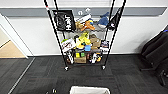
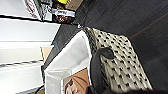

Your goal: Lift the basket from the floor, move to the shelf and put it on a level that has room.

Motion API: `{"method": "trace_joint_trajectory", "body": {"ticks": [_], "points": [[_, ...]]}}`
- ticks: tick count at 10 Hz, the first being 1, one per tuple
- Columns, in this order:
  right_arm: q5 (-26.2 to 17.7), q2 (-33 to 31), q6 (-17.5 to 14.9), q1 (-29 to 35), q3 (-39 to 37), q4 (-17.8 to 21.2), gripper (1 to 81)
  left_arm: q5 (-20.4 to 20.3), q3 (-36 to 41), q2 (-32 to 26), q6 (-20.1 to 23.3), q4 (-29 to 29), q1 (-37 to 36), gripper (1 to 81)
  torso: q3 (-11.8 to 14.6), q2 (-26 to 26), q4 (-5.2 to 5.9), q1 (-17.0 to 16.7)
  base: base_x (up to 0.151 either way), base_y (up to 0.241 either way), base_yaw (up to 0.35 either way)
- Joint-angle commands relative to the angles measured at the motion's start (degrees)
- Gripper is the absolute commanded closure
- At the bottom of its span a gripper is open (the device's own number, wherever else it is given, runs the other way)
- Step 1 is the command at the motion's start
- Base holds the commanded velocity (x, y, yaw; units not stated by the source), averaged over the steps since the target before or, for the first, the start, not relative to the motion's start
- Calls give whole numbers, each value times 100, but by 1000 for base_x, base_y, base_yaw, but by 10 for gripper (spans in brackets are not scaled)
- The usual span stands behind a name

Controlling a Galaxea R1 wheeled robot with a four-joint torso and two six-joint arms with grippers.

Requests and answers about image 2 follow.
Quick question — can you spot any flat box with portrait print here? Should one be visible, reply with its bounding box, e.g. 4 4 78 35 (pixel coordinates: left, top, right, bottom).
61 67 93 94

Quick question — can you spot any flat tan cardboard box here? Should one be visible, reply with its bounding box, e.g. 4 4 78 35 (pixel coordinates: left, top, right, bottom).
66 0 85 13

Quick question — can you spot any black and white box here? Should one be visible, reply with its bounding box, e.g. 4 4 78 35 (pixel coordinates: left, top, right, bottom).
51 6 77 25

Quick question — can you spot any black wire shelf rack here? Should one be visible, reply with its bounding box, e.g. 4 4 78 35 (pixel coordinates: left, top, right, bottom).
38 0 48 22

